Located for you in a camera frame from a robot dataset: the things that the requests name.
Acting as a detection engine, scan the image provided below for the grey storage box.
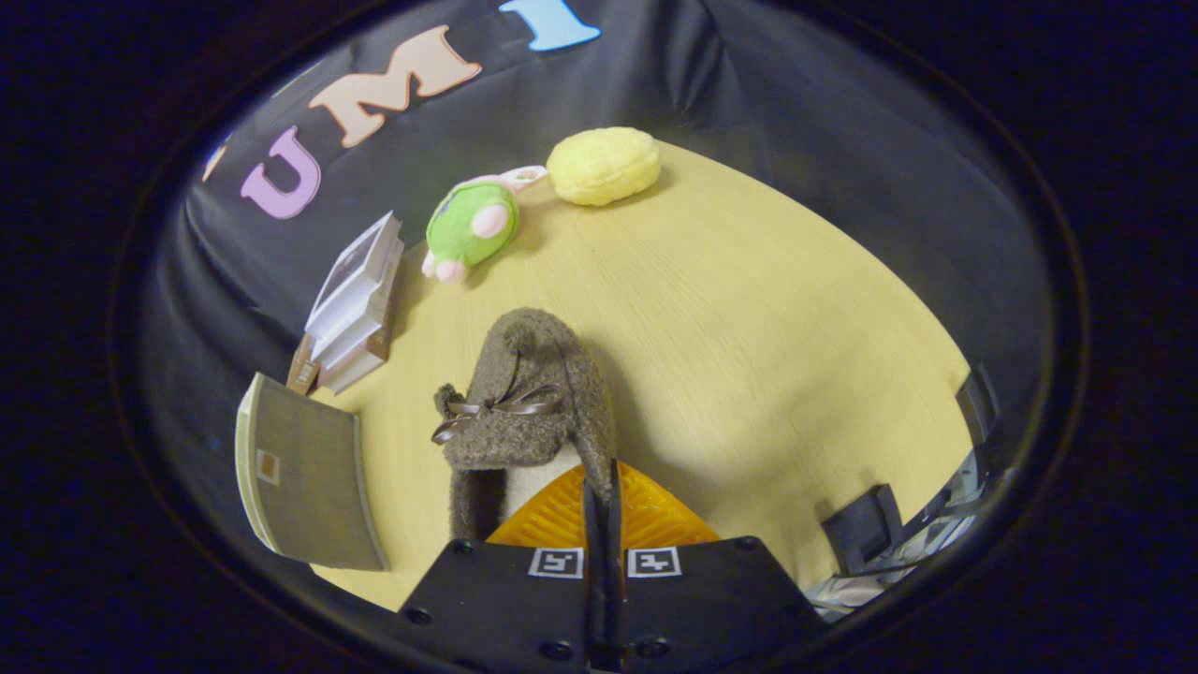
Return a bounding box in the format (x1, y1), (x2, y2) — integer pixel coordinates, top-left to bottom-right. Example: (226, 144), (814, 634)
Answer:
(235, 372), (390, 573)

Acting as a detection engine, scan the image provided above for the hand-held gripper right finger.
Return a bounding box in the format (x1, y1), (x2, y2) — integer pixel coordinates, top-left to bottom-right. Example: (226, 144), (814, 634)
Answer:
(604, 459), (830, 672)

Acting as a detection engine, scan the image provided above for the black chair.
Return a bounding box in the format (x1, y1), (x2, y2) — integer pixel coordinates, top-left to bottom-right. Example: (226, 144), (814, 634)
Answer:
(821, 365), (1007, 577)

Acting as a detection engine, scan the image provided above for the yellow plush toy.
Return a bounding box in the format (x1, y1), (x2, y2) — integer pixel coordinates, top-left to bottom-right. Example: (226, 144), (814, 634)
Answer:
(546, 126), (662, 208)

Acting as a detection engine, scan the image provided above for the brown fuzzy slipper shoe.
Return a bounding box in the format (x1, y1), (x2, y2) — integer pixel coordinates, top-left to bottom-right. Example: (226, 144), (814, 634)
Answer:
(431, 307), (620, 542)

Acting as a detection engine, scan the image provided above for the brown and white book stack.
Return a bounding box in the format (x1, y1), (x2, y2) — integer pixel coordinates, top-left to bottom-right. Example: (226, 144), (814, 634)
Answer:
(286, 212), (405, 396)

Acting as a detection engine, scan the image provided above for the green plush toy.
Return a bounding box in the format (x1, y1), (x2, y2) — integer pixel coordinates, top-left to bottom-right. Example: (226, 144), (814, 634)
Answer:
(420, 166), (548, 285)

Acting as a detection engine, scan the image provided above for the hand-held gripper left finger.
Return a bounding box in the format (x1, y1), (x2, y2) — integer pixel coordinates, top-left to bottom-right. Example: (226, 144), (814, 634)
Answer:
(398, 463), (606, 672)

